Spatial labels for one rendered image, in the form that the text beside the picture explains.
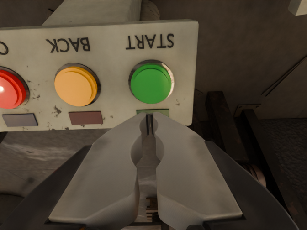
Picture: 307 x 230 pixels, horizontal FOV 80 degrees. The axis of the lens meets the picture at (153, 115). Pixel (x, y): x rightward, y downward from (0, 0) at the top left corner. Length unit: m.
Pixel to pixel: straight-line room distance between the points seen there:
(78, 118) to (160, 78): 0.10
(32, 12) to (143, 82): 0.76
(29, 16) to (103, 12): 0.68
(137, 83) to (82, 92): 0.05
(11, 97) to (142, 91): 0.13
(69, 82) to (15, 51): 0.06
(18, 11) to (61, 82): 0.75
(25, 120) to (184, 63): 0.19
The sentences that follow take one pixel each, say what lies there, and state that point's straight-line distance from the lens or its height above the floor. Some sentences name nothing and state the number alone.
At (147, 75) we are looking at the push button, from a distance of 0.18.
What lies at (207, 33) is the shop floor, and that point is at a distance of 0.86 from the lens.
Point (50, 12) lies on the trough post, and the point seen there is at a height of 0.01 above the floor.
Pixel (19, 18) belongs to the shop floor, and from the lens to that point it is 0.95.
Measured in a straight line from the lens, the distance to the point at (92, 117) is 0.22.
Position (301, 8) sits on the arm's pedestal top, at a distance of 0.58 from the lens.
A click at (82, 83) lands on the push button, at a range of 0.19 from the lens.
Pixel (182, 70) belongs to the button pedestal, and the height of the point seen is 0.60.
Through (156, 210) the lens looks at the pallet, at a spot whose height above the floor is 0.14.
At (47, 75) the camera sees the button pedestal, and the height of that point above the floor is 0.60.
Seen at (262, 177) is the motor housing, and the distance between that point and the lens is 0.80.
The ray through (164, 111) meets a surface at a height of 0.61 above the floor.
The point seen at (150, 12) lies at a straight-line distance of 0.68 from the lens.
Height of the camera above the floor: 0.75
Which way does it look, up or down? 41 degrees down
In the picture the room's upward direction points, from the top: 179 degrees clockwise
